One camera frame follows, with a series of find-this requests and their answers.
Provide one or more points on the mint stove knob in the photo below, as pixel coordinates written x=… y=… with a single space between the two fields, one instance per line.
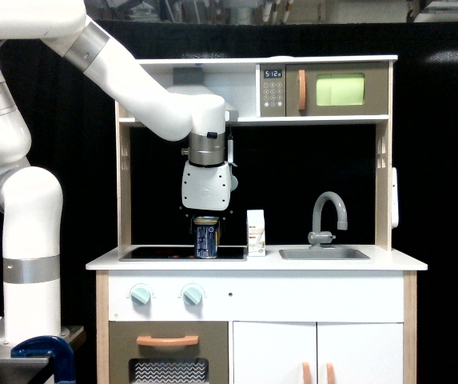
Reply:
x=140 y=294
x=192 y=294

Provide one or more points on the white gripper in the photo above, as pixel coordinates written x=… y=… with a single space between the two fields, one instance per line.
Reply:
x=206 y=188

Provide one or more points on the right mint stove knob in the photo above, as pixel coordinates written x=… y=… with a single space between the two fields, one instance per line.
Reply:
x=192 y=294

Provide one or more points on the white cabinet door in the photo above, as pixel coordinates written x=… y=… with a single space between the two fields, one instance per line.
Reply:
x=360 y=353
x=274 y=352

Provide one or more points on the white wooden toy kitchen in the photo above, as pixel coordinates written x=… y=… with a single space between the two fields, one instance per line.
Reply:
x=382 y=289

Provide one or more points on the toy microwave with orange handle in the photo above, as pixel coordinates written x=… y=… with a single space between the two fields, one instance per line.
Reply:
x=323 y=89

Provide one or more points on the blue c-clamp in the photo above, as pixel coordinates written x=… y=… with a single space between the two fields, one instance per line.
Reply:
x=57 y=349

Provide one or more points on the right white cabinet door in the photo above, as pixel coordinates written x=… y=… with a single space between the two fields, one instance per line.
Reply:
x=360 y=353

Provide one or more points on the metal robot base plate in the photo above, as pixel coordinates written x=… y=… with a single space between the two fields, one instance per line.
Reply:
x=75 y=336

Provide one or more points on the left mint stove knob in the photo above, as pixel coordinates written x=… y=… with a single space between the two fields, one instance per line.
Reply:
x=140 y=294

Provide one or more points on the white toy range hood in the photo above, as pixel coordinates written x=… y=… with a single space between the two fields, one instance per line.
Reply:
x=194 y=81

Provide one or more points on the black toy stovetop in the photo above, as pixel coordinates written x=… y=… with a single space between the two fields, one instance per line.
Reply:
x=182 y=253

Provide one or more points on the white side-mounted holder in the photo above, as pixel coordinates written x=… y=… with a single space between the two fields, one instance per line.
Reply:
x=395 y=201

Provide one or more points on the left white cabinet door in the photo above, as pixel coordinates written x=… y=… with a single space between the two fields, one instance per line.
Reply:
x=274 y=352

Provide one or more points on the grey toy pizza cutter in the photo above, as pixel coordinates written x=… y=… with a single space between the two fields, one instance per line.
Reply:
x=231 y=163

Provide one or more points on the white milk carton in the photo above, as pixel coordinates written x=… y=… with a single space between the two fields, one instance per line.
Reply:
x=255 y=232

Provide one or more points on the toy oven door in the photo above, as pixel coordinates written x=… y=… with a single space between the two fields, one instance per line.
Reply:
x=213 y=345

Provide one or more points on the blue canned spam tin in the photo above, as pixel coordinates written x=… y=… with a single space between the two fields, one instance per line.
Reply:
x=207 y=236

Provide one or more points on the grey toy sink basin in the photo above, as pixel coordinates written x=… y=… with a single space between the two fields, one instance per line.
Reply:
x=323 y=254

